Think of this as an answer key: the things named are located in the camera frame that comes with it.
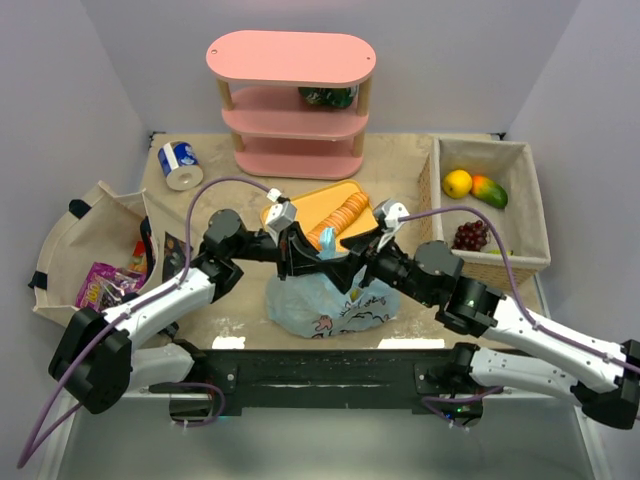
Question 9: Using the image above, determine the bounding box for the purple cable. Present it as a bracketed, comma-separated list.
[397, 204, 640, 377]
[15, 176, 282, 470]

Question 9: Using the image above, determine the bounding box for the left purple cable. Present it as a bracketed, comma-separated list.
[15, 176, 282, 470]

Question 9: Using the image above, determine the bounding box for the purple grape bunch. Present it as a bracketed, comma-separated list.
[453, 220, 489, 252]

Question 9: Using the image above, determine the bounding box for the green fruit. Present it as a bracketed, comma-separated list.
[486, 249, 514, 256]

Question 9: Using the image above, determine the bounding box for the red snack packet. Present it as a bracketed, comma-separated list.
[127, 241, 148, 275]

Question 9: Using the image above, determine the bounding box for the long baguette bread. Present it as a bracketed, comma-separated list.
[306, 192, 369, 250]

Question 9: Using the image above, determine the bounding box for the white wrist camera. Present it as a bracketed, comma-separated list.
[265, 201, 297, 239]
[373, 199, 409, 252]

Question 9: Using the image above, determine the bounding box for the red-brown chip bag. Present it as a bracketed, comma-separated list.
[162, 232, 186, 278]

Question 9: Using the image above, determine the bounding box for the light blue plastic bag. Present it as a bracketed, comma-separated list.
[263, 226, 402, 341]

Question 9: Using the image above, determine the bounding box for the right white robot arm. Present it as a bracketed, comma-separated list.
[319, 237, 639, 430]

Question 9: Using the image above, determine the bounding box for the pink three-tier shelf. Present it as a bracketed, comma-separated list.
[206, 30, 376, 180]

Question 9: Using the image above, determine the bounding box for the aluminium frame rail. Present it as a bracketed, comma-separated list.
[115, 366, 580, 405]

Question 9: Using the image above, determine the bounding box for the beige canvas tote bag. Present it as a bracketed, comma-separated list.
[29, 181, 185, 327]

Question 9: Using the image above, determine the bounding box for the red green mango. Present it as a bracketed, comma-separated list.
[471, 175, 509, 210]

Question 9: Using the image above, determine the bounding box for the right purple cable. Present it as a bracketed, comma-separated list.
[397, 204, 640, 377]

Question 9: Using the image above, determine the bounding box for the blue white paper roll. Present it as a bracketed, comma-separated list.
[157, 141, 204, 191]

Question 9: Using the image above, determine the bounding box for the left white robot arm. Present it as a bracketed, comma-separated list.
[48, 203, 332, 414]

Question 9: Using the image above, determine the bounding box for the yellow plastic tray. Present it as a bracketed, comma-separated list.
[291, 180, 377, 254]

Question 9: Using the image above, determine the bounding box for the green snack packet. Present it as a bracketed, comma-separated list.
[298, 86, 359, 109]

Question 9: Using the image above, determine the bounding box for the purple snack packet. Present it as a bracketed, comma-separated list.
[75, 262, 146, 312]

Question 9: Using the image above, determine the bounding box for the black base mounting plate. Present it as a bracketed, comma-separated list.
[149, 349, 503, 419]

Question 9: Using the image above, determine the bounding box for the wicker basket with liner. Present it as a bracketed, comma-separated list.
[417, 136, 551, 291]

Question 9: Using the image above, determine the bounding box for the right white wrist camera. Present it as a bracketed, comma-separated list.
[373, 199, 409, 252]

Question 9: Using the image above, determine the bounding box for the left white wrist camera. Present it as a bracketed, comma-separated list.
[265, 201, 297, 239]

